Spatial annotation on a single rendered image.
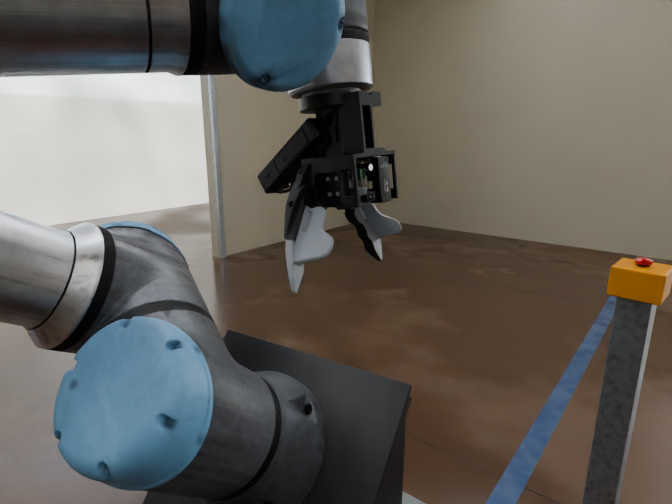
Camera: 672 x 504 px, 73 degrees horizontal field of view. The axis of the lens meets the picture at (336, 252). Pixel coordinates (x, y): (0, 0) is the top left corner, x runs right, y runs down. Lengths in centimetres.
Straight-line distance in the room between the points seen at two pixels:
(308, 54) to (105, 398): 35
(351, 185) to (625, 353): 111
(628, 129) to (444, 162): 226
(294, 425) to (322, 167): 31
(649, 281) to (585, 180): 506
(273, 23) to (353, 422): 48
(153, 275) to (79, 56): 32
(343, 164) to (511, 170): 615
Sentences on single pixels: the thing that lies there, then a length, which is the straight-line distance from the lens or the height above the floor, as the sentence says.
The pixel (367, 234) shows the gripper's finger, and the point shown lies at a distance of 56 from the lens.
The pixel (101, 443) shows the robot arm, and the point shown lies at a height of 115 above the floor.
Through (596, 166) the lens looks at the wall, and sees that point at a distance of 635.
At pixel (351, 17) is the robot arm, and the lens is 49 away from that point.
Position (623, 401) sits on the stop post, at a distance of 151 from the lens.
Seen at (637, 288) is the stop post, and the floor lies 103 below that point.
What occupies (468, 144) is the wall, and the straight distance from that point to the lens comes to 678.
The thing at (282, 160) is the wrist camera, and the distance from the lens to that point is 53.
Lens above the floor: 142
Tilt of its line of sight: 15 degrees down
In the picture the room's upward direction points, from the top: straight up
